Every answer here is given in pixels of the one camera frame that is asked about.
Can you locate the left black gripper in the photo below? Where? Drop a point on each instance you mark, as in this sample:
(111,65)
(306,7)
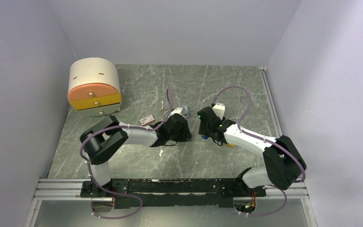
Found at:
(185,135)

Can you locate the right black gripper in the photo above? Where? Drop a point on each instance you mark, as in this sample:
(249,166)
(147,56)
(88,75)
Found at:
(203,129)

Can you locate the red white staple box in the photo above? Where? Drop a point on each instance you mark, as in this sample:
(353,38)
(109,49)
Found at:
(147,120)

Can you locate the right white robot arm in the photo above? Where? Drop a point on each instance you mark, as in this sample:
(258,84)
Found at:
(283,164)

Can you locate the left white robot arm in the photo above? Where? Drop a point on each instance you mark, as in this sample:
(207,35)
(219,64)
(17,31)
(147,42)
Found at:
(103,140)

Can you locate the beige drawer cabinet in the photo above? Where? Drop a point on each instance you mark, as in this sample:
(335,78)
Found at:
(94,88)

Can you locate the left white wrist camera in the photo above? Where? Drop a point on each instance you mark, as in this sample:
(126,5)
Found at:
(179,111)

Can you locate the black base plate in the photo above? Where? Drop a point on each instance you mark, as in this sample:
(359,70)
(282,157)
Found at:
(172,192)

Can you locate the aluminium side rail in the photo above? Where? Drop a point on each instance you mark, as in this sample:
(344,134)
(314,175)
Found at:
(276,123)

